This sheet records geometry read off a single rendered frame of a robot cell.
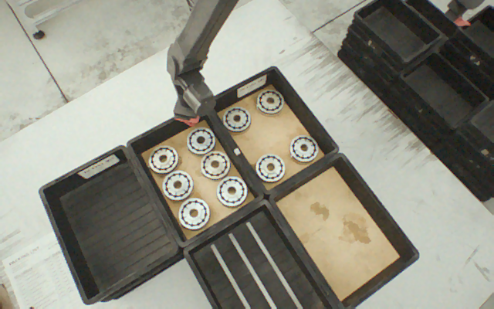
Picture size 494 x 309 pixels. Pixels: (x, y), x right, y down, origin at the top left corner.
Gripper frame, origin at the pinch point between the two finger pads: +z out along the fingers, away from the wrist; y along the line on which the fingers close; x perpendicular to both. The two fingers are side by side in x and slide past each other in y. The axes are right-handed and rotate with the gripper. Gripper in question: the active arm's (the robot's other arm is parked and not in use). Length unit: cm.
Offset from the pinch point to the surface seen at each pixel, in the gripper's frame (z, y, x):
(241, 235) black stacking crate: 24.9, -27.3, -20.1
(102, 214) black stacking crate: 23.4, -31.2, 27.0
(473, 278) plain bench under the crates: 40, -23, -105
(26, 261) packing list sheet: 36, -52, 53
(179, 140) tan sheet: 23.0, 0.2, 9.6
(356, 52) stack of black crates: 68, 96, -59
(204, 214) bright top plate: 21.3, -23.9, -7.0
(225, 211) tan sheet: 24.3, -20.9, -12.7
